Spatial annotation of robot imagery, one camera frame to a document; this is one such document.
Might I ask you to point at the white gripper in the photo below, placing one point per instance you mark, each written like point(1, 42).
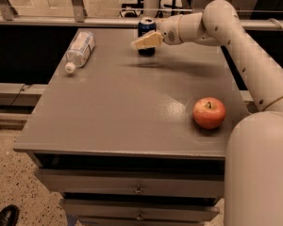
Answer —
point(170, 30)

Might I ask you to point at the metal railing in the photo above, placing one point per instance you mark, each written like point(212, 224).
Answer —
point(106, 13)

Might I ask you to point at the red apple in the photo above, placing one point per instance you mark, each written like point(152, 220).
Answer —
point(209, 113)

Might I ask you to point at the lower grey drawer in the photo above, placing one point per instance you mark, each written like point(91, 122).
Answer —
point(139, 210)

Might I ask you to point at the blue pepsi can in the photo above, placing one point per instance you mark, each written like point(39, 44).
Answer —
point(146, 25)

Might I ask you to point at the black office chair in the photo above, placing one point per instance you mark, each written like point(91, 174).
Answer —
point(151, 8)

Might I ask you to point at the clear plastic water bottle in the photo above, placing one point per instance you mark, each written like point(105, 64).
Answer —
point(79, 51)

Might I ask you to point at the grey drawer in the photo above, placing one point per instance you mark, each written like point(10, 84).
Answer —
point(130, 183)
point(139, 210)

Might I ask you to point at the upper grey drawer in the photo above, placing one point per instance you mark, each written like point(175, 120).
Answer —
point(130, 183)

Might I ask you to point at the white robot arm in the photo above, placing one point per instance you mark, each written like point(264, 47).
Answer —
point(254, 152)

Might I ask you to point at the black leather shoe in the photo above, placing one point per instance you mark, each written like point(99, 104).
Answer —
point(9, 215)

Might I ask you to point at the grey drawer cabinet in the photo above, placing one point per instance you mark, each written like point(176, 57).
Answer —
point(126, 112)

